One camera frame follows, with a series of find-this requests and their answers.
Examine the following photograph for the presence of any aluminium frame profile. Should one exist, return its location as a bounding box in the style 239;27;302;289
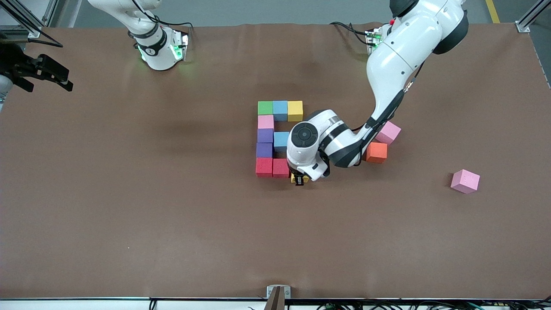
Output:
0;0;59;38
515;0;551;34

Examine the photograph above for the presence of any black right camera cable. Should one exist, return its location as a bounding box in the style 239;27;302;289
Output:
0;4;64;49

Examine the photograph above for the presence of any grey metal bracket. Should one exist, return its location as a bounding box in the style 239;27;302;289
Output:
266;285;291;300

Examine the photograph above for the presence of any brown table cover sheet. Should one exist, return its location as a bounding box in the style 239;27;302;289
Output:
0;22;551;301

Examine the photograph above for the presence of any white table edge rail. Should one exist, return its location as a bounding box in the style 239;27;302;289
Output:
0;297;551;310

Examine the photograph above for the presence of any orange foam cube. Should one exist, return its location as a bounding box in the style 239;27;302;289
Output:
365;142;388;164

